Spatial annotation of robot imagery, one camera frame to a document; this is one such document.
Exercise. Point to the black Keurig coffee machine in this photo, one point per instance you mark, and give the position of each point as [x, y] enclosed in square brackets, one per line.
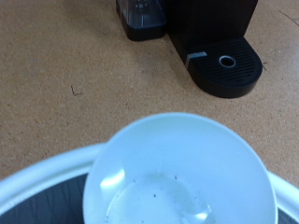
[211, 18]

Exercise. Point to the clear water reservoir black lid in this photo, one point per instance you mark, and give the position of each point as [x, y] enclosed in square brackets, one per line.
[143, 31]

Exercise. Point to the black drip tray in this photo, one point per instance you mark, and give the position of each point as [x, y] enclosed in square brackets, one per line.
[236, 84]

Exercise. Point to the white two-tier turntable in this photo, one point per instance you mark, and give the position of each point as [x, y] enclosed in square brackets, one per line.
[46, 169]

